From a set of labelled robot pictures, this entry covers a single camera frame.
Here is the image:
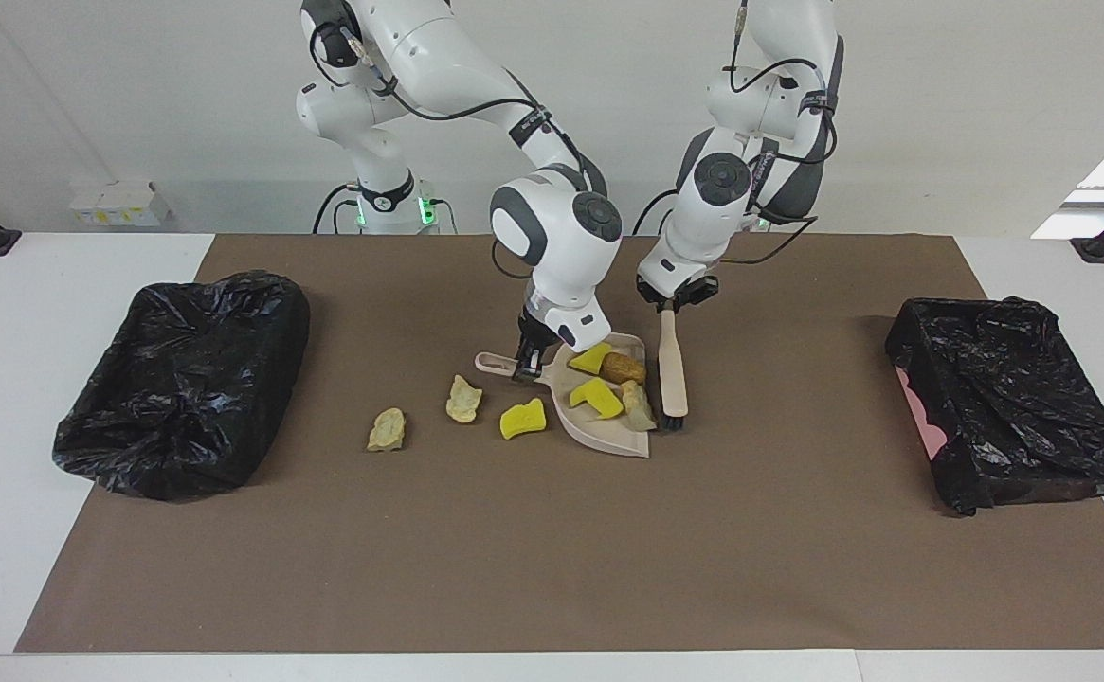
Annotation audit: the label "beige foam chunk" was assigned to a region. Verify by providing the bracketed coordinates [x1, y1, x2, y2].
[445, 375, 483, 424]
[367, 408, 407, 453]
[620, 379, 657, 433]

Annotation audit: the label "beige hand brush black bristles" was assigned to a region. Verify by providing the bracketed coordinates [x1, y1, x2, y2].
[658, 301, 690, 432]

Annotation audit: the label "brown cork piece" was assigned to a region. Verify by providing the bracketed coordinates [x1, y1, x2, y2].
[599, 352, 647, 386]

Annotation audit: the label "beige plastic dustpan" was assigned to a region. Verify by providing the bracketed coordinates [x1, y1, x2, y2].
[474, 332, 655, 459]

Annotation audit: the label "pink plastic bin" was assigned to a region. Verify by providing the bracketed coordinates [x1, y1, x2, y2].
[896, 365, 949, 456]

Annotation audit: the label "black bag fully covering bin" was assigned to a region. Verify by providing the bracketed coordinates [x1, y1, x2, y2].
[52, 270, 312, 503]

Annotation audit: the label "black bag lining pink bin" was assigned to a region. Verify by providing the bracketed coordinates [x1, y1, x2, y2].
[885, 296, 1104, 517]

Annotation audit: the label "brown table mat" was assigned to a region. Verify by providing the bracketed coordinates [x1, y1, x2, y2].
[14, 234, 1104, 655]

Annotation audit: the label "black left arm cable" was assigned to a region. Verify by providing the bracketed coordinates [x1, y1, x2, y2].
[717, 0, 842, 266]

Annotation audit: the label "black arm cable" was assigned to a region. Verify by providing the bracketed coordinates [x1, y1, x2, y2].
[324, 19, 609, 280]
[717, 0, 842, 266]

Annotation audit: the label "black left base cable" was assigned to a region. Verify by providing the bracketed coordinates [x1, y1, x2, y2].
[632, 188, 680, 235]

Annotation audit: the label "black base cable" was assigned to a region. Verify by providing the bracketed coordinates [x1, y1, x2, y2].
[632, 188, 680, 235]
[313, 183, 363, 235]

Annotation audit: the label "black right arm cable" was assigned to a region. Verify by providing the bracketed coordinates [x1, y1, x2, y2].
[324, 19, 609, 280]

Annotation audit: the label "black right base cable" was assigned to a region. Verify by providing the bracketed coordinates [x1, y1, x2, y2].
[313, 183, 363, 235]

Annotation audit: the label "white wall socket box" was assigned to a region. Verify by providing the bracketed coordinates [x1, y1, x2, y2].
[69, 182, 172, 228]

